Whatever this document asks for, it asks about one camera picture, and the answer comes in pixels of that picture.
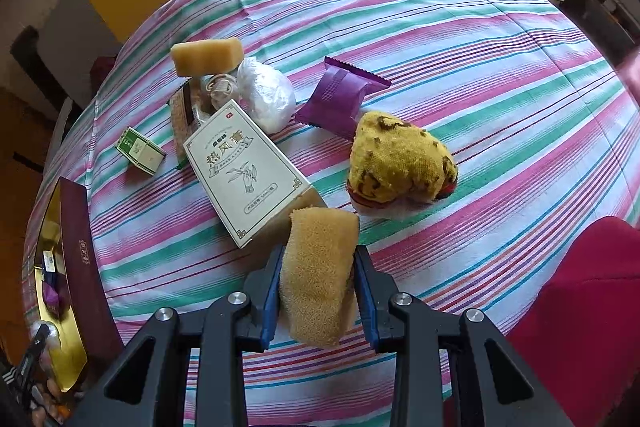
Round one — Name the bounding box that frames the red cloth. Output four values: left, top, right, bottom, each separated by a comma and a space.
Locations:
445, 216, 640, 427

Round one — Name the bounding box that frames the purple snack packet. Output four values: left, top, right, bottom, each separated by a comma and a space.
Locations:
42, 281, 62, 314
294, 56, 392, 140

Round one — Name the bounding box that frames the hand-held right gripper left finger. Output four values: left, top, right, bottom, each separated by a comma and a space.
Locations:
65, 246, 287, 427

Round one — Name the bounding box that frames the small green white box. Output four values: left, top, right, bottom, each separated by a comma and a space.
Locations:
116, 127, 167, 178

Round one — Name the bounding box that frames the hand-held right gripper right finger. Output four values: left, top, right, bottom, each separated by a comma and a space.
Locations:
353, 244, 576, 427

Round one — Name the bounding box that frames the brown snack packet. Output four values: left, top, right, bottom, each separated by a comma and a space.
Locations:
169, 79, 217, 171

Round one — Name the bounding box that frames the white rope bundle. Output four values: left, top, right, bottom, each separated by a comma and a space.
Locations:
202, 74, 239, 112

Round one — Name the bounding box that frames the yellow patterned sock bundle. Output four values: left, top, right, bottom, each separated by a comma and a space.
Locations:
346, 111, 460, 219

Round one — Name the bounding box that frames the yellow block sponge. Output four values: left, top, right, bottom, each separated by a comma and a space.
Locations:
170, 38, 245, 78

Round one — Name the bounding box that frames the white printed carton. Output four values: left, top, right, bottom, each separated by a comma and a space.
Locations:
182, 106, 321, 250

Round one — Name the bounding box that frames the striped bedsheet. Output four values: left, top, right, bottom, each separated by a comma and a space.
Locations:
22, 0, 640, 427

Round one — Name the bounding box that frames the dark red gift box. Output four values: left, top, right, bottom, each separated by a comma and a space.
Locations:
22, 177, 126, 395

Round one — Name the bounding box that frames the white plastic bag ball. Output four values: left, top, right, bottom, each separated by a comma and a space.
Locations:
236, 57, 297, 132

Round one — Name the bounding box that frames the coarse brown sponge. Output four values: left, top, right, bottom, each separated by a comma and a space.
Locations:
277, 206, 361, 348

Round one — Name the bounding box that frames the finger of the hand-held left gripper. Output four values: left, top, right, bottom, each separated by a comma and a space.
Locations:
11, 323, 52, 385

